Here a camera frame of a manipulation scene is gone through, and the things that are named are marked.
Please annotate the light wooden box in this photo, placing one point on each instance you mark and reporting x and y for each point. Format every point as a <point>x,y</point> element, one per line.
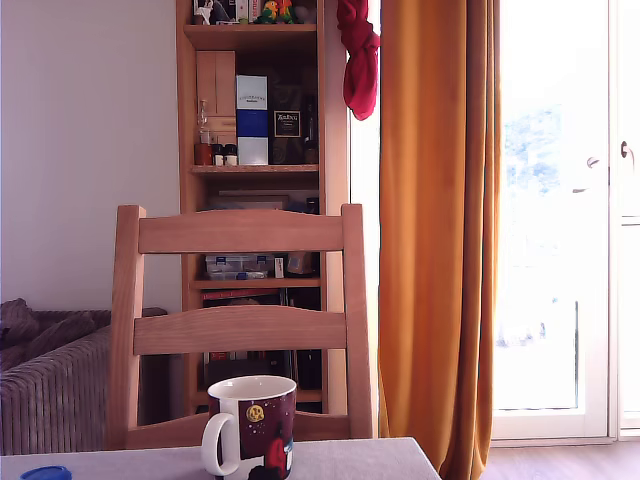
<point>215,80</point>

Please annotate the black box gold label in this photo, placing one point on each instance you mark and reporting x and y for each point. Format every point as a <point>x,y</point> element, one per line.
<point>287,125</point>

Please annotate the blue coffee capsule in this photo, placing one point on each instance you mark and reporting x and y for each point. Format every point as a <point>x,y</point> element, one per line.
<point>45,473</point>

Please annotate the amber glass jar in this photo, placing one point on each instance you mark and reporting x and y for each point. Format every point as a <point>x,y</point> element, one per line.
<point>202,152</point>

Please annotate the grey woven tablecloth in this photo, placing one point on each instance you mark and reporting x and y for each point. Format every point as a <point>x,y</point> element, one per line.
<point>125,462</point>

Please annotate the white and blue box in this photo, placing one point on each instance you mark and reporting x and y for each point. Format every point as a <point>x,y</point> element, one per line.
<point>252,130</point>

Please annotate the green parrot figurine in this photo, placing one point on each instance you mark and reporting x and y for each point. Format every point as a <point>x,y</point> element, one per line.
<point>267,12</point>

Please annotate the white glass balcony door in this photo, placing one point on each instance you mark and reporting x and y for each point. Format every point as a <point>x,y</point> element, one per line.
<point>550,250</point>

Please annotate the clear stemmed glass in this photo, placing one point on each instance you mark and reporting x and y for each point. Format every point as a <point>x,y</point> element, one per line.
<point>203,117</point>

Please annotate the red hanging cloth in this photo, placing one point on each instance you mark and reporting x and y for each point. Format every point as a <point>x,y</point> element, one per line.
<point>360,75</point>

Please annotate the wooden chair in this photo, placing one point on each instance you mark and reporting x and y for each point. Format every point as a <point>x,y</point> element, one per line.
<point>240,231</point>

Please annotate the dark glass bottle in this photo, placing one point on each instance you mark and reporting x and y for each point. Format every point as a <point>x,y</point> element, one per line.
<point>311,130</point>

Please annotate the small dark-capped bottle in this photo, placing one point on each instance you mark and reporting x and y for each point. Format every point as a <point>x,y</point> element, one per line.
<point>230,156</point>
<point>218,156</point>

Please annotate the orange parrot figurine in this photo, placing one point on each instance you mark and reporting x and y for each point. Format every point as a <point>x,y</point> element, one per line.
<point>286,11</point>

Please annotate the orange curtain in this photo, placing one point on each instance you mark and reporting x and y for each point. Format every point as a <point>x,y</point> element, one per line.
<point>430,200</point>

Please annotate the tall wooden bookshelf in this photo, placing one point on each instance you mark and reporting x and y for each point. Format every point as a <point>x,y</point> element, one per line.
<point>250,36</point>

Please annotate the clear plastic storage box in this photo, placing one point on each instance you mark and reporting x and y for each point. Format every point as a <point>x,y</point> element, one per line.
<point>235,267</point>

